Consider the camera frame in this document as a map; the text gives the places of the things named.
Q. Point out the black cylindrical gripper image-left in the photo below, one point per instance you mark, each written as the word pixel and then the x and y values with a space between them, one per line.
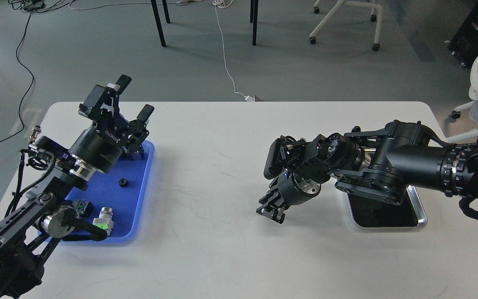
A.
pixel 110 136

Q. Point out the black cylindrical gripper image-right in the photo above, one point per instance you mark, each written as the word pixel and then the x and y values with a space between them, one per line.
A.
pixel 298 168

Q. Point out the small black gear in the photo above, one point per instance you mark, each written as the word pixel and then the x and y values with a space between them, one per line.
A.
pixel 123 182

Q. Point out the blue plastic tray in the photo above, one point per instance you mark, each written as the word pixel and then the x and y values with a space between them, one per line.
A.
pixel 103 191

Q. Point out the silver metal tray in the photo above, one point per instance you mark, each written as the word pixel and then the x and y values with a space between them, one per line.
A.
pixel 369 214

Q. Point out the red emergency stop button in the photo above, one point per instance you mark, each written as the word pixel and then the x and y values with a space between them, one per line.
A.
pixel 83 208

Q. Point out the black table legs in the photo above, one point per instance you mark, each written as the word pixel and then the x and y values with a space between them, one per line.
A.
pixel 254 6

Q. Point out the white chair base with casters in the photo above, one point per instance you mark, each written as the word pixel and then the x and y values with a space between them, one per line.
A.
pixel 334 17

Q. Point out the black equipment case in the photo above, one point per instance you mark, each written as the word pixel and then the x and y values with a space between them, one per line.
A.
pixel 464 44

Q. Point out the silver switch with green base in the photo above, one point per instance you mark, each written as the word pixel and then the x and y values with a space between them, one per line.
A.
pixel 104 220

